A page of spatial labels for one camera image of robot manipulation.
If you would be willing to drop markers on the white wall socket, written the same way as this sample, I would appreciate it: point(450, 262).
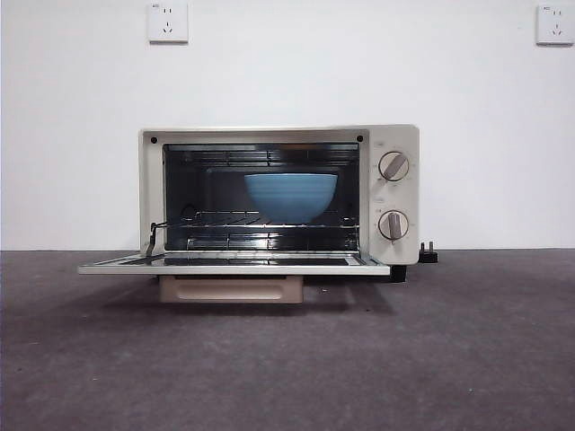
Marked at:
point(168, 24)
point(556, 27)

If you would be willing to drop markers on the black power plug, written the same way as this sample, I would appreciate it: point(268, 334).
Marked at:
point(429, 256)

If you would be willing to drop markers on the cream Toshiba toaster oven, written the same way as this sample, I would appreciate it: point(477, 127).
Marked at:
point(415, 197)

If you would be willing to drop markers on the blue ribbed bowl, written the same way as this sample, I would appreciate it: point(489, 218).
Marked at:
point(291, 197)

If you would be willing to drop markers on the cream and beige oven knob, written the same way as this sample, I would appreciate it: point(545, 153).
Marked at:
point(394, 165)
point(393, 224)

